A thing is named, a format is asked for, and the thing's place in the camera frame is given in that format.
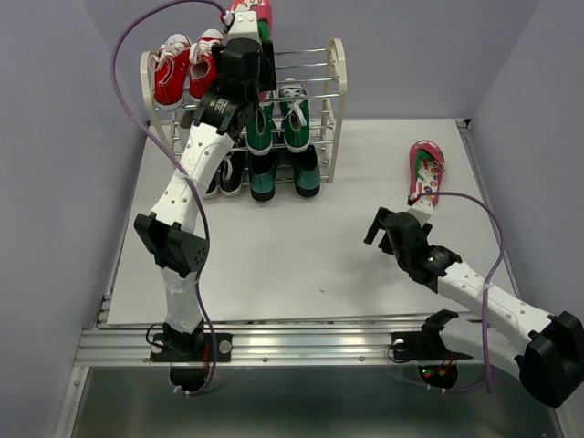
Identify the green canvas sneaker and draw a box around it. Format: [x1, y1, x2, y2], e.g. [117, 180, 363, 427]
[277, 78, 310, 153]
[246, 102, 275, 156]

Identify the pink flip flop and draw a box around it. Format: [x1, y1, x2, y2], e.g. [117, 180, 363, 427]
[409, 140, 445, 206]
[227, 0, 273, 41]

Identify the dark green loafer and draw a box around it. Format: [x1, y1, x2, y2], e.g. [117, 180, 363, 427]
[248, 151, 278, 202]
[284, 145, 321, 198]

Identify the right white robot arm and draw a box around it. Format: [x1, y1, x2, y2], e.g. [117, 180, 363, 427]
[364, 207, 583, 408]

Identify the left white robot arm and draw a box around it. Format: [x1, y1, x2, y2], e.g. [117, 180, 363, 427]
[134, 38, 276, 360]

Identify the cream metal shoe shelf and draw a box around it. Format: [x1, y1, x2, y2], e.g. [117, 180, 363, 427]
[140, 38, 348, 183]

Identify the right red canvas sneaker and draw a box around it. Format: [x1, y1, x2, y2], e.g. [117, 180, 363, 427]
[189, 28, 224, 102]

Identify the red canvas sneaker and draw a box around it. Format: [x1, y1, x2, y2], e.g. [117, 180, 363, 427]
[149, 34, 191, 109]
[189, 28, 224, 102]

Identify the left red canvas sneaker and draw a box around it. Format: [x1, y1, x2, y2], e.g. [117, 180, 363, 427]
[149, 34, 191, 109]

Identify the left white leather sneaker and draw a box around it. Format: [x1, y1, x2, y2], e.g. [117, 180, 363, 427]
[179, 110, 193, 130]

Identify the right black canvas sneaker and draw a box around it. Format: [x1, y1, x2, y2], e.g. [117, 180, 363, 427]
[219, 151, 247, 196]

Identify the black canvas sneaker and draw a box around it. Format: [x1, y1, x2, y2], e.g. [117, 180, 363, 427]
[219, 151, 247, 196]
[204, 174, 219, 199]

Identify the left black canvas sneaker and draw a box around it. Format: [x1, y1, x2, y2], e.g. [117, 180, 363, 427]
[204, 174, 219, 199]

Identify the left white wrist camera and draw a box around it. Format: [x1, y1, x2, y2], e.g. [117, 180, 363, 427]
[223, 10, 261, 43]

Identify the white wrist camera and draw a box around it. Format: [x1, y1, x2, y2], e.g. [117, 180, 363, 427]
[407, 193, 433, 226]
[223, 10, 261, 43]

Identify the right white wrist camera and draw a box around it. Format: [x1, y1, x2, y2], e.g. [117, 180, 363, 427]
[407, 193, 433, 226]

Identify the aluminium mounting rail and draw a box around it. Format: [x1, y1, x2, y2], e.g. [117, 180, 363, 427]
[75, 312, 507, 370]

